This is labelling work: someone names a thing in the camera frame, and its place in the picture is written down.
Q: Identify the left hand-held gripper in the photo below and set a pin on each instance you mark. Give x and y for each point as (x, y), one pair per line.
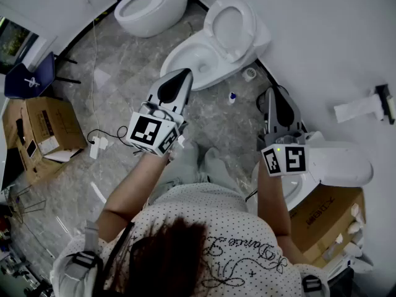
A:
(143, 131)

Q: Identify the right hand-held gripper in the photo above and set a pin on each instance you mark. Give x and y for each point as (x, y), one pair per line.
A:
(295, 159)

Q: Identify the person's left forearm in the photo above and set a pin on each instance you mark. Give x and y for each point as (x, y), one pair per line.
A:
(139, 184)

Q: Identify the person's right forearm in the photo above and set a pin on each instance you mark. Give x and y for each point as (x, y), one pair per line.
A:
(272, 203)

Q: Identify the oval white toilet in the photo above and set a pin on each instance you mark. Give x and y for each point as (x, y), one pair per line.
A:
(154, 17)

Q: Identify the white toilet lid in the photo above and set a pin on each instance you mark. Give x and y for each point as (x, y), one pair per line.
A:
(229, 26)

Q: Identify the boxy white toilet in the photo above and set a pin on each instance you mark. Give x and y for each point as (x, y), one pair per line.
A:
(340, 162)

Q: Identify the round black rimmed waste bin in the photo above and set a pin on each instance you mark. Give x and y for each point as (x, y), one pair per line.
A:
(261, 99)

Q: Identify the white round vent cap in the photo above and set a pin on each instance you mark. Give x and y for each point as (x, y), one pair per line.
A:
(249, 74)

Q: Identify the small blue capped bottle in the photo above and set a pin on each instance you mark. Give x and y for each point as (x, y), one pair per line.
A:
(232, 98)

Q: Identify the light blue jeans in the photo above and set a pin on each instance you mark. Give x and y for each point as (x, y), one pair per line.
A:
(213, 169)

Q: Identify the white power strip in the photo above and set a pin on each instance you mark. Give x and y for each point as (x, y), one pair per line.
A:
(94, 147)

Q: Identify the open cardboard box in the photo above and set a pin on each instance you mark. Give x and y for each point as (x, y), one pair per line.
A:
(325, 215)

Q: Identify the white polka dot shirt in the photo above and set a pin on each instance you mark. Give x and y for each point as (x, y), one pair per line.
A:
(222, 221)

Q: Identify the blue chair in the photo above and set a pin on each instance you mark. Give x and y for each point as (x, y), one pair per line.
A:
(28, 79)

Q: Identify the white foam packing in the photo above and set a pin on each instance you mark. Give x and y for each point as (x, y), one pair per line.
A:
(349, 255)

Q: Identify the small smartphone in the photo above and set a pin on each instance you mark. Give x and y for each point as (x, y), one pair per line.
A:
(31, 148)

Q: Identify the black handheld device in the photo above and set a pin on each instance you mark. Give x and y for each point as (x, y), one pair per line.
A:
(21, 131)

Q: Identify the flattened cardboard sheet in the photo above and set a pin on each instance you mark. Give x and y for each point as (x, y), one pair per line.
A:
(14, 119)

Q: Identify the glass window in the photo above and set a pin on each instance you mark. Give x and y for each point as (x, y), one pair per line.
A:
(12, 42)

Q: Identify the black flat panel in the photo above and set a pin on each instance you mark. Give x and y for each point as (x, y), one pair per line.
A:
(12, 169)

